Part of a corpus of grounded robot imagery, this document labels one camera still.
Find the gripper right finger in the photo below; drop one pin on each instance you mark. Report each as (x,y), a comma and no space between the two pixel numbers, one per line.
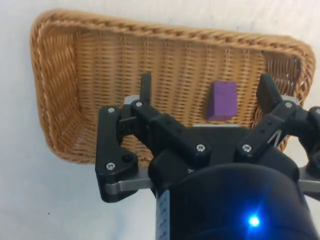
(267,95)

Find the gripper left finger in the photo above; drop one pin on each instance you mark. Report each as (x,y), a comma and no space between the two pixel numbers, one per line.
(107,140)

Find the purple triangular block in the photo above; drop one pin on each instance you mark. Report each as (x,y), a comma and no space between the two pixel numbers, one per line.
(222,102)

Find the wicker basket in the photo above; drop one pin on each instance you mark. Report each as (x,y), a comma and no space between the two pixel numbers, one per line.
(60,100)

